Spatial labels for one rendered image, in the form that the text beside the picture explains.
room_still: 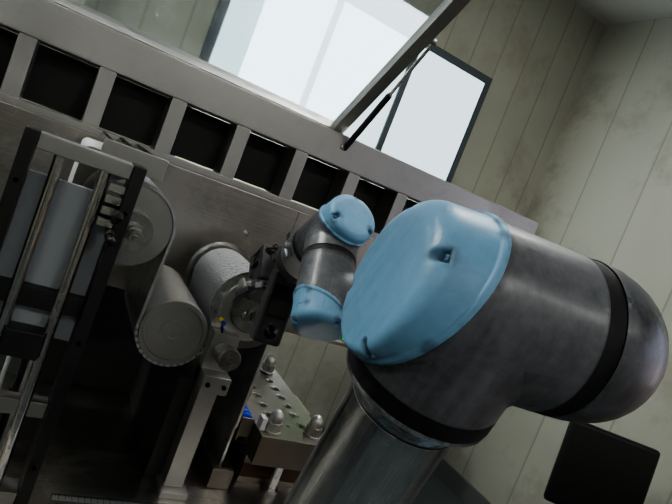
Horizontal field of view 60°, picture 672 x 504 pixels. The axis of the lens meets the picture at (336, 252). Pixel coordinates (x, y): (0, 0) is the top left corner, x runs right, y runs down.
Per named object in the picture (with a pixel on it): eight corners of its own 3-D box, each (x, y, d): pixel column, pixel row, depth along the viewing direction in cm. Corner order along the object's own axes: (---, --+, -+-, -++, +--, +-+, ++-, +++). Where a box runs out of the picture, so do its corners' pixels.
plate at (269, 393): (251, 464, 112) (262, 435, 111) (208, 376, 147) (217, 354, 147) (322, 474, 119) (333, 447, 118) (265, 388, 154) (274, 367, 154)
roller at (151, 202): (71, 251, 94) (100, 170, 93) (72, 222, 116) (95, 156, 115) (156, 275, 101) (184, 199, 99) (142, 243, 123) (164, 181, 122)
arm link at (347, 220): (326, 228, 75) (335, 179, 80) (285, 263, 83) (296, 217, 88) (376, 253, 78) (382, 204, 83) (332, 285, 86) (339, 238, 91)
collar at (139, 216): (104, 244, 90) (118, 206, 90) (103, 236, 96) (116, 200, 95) (145, 256, 93) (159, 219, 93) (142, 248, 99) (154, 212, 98)
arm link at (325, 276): (382, 336, 73) (389, 263, 79) (299, 308, 70) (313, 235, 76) (355, 357, 79) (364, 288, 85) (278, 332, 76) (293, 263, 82)
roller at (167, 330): (128, 357, 101) (151, 293, 100) (118, 310, 124) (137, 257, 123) (194, 371, 106) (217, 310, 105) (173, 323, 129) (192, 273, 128)
